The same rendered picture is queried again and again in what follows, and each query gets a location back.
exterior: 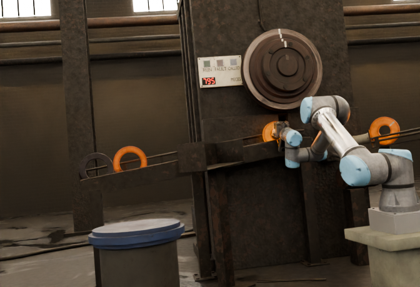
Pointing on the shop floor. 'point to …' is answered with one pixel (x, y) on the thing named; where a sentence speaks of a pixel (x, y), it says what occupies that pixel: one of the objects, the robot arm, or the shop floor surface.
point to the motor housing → (355, 217)
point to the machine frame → (239, 127)
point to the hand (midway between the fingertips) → (275, 131)
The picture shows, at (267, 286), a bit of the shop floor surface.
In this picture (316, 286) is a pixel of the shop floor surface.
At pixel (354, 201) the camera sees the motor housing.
